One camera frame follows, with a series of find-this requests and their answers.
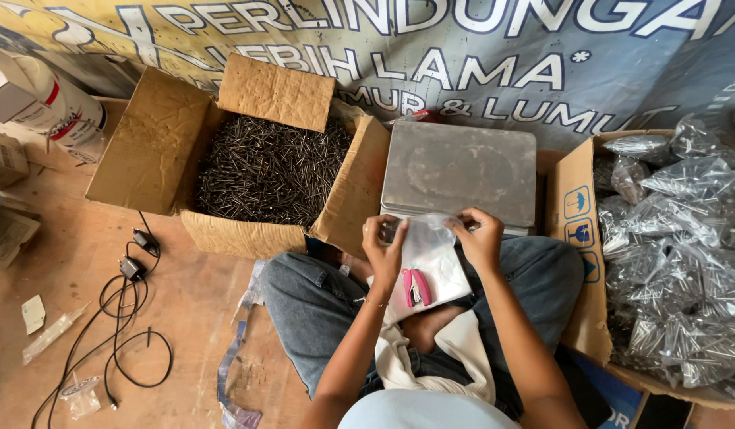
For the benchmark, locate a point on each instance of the person's right hand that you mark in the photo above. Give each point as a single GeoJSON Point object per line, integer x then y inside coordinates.
{"type": "Point", "coordinates": [484, 244]}

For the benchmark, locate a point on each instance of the person's left hand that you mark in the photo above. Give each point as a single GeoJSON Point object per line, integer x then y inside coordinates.
{"type": "Point", "coordinates": [382, 253]}

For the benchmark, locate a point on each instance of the clear plastic bag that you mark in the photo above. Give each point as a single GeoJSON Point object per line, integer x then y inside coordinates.
{"type": "Point", "coordinates": [427, 235]}

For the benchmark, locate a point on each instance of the pink stapler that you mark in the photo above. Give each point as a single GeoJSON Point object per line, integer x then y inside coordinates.
{"type": "Point", "coordinates": [417, 288]}

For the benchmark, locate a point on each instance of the stack of white plastic bags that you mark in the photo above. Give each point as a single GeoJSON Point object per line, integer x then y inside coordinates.
{"type": "Point", "coordinates": [445, 280]}

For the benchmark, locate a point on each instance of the metal weighing scale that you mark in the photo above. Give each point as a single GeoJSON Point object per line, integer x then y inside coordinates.
{"type": "Point", "coordinates": [457, 170]}

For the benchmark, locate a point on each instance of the person's bare foot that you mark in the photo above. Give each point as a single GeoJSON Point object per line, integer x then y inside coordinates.
{"type": "Point", "coordinates": [427, 333]}

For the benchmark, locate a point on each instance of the blue jeans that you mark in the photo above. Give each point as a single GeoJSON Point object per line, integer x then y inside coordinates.
{"type": "Point", "coordinates": [308, 310]}

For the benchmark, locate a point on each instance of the printed cardboard box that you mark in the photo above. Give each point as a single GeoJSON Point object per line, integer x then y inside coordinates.
{"type": "Point", "coordinates": [576, 286]}

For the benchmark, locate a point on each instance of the white cloth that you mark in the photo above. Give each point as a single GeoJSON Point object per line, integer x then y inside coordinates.
{"type": "Point", "coordinates": [457, 363]}

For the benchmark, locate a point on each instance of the heap of loose dark nails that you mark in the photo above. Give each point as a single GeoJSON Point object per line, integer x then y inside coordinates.
{"type": "Point", "coordinates": [272, 173]}

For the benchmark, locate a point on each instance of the red labelled plastic packet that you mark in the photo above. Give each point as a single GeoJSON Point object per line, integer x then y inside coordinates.
{"type": "Point", "coordinates": [412, 115]}

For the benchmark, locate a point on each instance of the light blue shirt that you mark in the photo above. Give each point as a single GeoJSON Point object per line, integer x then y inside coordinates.
{"type": "Point", "coordinates": [424, 411]}

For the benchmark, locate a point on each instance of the bluish plastic strip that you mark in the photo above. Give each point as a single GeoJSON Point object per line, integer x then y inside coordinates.
{"type": "Point", "coordinates": [227, 357]}

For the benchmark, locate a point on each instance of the heap of bagged nails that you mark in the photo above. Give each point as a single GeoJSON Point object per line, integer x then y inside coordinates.
{"type": "Point", "coordinates": [677, 250]}

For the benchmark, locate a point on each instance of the printed blue banner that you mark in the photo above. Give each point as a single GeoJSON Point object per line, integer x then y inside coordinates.
{"type": "Point", "coordinates": [522, 53]}

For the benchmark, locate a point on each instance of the blue printed packet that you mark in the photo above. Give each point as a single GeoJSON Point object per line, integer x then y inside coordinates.
{"type": "Point", "coordinates": [612, 393]}

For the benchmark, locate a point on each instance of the black charger adapter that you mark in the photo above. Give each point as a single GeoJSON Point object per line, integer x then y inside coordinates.
{"type": "Point", "coordinates": [131, 268]}
{"type": "Point", "coordinates": [145, 241]}

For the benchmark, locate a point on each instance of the open cardboard box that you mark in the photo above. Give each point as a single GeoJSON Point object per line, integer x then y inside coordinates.
{"type": "Point", "coordinates": [147, 137]}

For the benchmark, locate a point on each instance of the small labelled plastic bag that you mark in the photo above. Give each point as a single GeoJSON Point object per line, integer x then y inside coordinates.
{"type": "Point", "coordinates": [81, 396]}

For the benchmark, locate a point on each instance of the white paint bucket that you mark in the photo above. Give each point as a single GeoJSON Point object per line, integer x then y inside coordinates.
{"type": "Point", "coordinates": [75, 119]}

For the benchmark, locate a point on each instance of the long clear plastic sleeve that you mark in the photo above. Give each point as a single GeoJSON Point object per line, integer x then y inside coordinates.
{"type": "Point", "coordinates": [48, 336]}

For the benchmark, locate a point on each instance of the white paper scrap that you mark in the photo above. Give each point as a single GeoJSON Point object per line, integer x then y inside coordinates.
{"type": "Point", "coordinates": [33, 314]}

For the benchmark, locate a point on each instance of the flat printed cardboard sheet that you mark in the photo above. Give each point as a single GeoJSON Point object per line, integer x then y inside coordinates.
{"type": "Point", "coordinates": [9, 235]}

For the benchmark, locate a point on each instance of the small brown cardboard box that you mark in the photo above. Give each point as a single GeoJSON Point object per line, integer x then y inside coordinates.
{"type": "Point", "coordinates": [4, 158]}

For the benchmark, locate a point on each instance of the white carton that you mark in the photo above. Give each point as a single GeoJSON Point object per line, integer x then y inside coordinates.
{"type": "Point", "coordinates": [7, 89]}

